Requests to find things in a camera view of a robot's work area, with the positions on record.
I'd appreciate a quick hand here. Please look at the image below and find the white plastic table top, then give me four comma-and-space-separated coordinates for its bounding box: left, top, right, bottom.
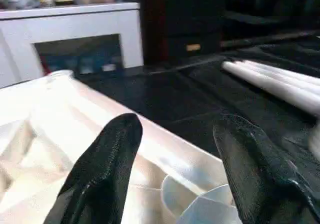
0, 70, 243, 224

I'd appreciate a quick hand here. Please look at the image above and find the dark metal bar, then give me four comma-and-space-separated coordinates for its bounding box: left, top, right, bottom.
219, 30, 320, 49

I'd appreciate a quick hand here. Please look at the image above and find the white sideboard cabinet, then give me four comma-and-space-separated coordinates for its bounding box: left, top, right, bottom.
0, 2, 145, 89

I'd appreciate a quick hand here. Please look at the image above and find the black speaker with gold label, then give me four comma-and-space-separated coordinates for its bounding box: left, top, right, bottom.
139, 0, 226, 65

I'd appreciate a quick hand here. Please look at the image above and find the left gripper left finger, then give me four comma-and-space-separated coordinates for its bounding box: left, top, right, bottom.
43, 112, 144, 224

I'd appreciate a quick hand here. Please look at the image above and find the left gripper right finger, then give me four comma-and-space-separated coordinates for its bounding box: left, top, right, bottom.
212, 113, 320, 224

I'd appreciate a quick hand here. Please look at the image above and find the black mat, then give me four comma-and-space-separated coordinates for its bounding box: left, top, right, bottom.
72, 31, 320, 185

